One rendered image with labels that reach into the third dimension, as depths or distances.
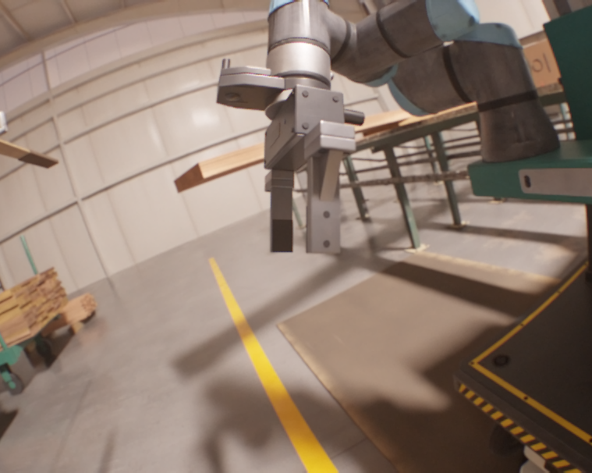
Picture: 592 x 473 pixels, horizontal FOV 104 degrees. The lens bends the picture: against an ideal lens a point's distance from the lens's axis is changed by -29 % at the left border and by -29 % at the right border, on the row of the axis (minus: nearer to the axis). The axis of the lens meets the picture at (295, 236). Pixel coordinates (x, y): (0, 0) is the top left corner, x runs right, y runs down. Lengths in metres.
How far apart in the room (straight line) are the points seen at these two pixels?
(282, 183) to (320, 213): 0.14
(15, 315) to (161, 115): 6.95
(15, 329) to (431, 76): 2.90
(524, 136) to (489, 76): 0.11
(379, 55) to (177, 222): 8.15
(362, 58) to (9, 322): 2.83
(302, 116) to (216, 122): 8.48
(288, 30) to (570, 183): 0.40
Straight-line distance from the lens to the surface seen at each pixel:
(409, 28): 0.40
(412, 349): 1.35
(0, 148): 0.50
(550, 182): 0.50
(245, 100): 0.36
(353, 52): 0.44
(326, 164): 0.26
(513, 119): 0.55
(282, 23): 0.39
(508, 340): 0.79
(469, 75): 0.57
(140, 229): 8.54
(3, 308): 2.88
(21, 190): 9.73
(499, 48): 0.57
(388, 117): 1.53
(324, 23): 0.41
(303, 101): 0.30
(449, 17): 0.39
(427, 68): 0.60
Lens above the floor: 0.82
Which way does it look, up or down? 12 degrees down
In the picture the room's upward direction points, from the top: 20 degrees counter-clockwise
